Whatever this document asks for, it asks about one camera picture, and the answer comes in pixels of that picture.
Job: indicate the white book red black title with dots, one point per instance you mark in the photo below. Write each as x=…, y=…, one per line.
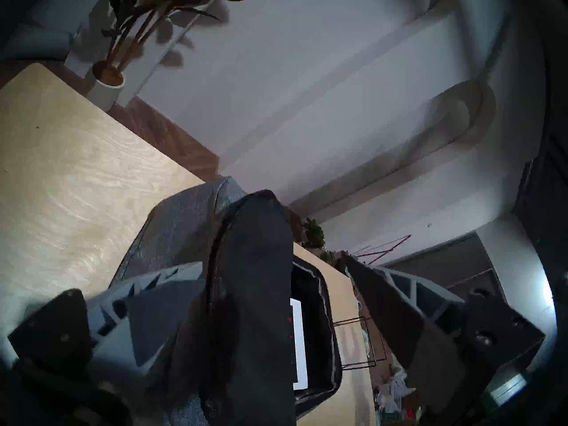
x=299, y=341

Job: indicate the red broom stick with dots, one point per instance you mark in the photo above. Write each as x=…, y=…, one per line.
x=406, y=238

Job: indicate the dark door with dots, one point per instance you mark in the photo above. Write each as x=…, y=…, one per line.
x=443, y=265

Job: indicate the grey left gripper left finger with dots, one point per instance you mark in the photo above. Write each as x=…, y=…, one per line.
x=146, y=314

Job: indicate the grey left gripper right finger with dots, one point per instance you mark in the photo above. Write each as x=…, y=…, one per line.
x=399, y=305

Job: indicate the tall dark green potted plant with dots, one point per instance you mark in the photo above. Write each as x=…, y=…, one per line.
x=104, y=92

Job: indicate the small bushy potted plant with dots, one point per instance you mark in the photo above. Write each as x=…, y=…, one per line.
x=314, y=234

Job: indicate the grey and black backpack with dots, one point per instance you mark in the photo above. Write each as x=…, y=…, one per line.
x=253, y=274

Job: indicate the long grey bolster pillow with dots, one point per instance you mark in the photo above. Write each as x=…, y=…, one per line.
x=35, y=43

